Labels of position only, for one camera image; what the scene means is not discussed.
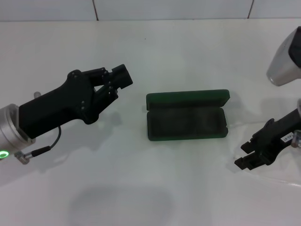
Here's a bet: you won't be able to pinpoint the clear white glasses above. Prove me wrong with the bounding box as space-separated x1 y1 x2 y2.
193 119 301 188

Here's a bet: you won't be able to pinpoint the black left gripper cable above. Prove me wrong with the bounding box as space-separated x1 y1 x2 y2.
14 126 62 166

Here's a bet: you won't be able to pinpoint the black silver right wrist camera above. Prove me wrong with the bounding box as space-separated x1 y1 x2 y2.
266 26 301 87

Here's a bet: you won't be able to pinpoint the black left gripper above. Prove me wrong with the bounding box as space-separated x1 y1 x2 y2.
18 63 134 139

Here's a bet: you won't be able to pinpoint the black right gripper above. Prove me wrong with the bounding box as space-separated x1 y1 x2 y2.
234 107 301 170

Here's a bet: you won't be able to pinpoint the green glasses case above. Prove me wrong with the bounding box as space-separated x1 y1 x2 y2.
145 89 230 142

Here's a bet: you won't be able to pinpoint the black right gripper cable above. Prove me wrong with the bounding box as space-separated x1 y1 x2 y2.
291 130 301 149

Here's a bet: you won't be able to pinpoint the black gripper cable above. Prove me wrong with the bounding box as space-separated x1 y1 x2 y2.
291 130 301 149
14 126 62 166

